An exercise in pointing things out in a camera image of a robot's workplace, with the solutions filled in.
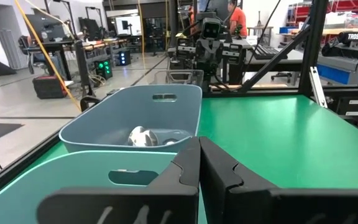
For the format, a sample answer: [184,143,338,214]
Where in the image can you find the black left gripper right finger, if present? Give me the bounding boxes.
[199,136,358,224]

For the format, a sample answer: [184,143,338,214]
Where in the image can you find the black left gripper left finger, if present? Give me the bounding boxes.
[37,136,202,224]

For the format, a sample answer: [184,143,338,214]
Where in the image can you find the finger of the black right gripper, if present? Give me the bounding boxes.
[167,37,196,62]
[222,42,246,63]

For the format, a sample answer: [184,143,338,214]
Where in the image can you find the clear plastic bin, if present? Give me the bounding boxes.
[152,68,205,91]

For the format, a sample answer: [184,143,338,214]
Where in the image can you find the person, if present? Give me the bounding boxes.
[227,0,249,39]

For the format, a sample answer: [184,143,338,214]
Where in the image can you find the black keyboard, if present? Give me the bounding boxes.
[252,44,289,60]

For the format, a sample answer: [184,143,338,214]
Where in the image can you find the grey desk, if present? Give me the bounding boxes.
[222,37,306,74]

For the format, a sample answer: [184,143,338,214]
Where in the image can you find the computer tower blue lights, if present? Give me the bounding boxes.
[116,49,132,67]

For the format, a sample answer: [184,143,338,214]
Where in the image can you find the monitor with white screen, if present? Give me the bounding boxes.
[114,14,143,37]

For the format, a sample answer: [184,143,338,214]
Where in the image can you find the computer tower green lights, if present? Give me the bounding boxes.
[93,58,114,81]

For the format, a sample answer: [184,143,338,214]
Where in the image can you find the blue-grey plastic bin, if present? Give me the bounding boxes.
[58,84,203,154]

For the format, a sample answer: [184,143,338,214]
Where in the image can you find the teal green plastic bin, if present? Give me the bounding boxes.
[0,150,199,224]

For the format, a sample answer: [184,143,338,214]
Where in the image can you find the red storage shelf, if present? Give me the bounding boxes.
[286,0,358,29]

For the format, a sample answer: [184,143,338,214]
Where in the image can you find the black controller box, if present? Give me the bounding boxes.
[334,94,358,131]

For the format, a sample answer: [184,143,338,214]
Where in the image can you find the dark wooden desk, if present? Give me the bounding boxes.
[20,39,74,82]

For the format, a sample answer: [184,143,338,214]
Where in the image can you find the black monitor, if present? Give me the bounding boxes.
[25,13,67,43]

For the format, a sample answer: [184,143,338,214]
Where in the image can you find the black and red case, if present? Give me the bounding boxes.
[32,75,70,100]

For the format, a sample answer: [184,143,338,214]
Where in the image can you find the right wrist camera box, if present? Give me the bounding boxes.
[200,17,224,40]

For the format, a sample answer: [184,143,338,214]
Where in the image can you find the black aluminium table frame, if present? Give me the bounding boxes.
[0,0,358,205]

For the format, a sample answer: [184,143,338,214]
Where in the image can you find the yellow hanging cable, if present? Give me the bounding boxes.
[13,0,83,113]

